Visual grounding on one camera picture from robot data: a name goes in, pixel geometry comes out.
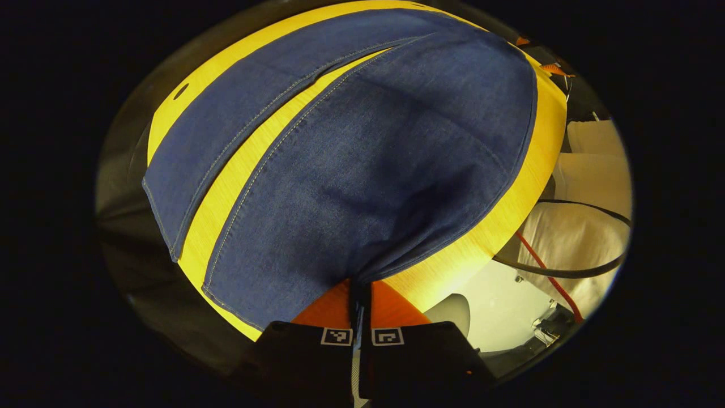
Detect red cable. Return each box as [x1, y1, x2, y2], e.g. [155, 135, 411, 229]
[514, 231, 585, 324]

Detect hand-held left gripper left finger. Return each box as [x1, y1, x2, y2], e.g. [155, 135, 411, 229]
[238, 278, 361, 398]

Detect black cable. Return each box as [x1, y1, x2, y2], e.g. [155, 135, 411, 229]
[492, 198, 633, 279]

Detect blue jeans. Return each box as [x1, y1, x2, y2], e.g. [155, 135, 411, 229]
[142, 8, 539, 332]

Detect grey round base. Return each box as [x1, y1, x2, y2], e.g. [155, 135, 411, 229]
[424, 294, 472, 339]

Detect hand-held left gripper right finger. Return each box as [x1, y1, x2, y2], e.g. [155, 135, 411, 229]
[361, 280, 499, 401]

